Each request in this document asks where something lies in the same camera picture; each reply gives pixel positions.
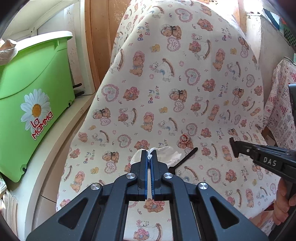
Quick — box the black orange wrapper box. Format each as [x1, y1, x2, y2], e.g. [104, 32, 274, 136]
[168, 147, 198, 175]

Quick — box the white tissue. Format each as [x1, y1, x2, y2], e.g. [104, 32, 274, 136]
[130, 146, 182, 167]

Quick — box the person's right hand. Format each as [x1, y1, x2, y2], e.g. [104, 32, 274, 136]
[273, 178, 296, 225]

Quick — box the patchwork print cloth right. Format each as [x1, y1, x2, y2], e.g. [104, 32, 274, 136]
[263, 59, 295, 150]

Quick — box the orange curled ribbon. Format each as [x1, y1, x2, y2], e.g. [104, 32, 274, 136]
[179, 133, 191, 144]

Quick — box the white cabinet ledge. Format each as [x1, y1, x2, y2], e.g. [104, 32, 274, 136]
[6, 94, 95, 240]

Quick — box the green La Mamma plastic box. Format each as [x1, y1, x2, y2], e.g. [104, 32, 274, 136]
[1, 31, 75, 183]

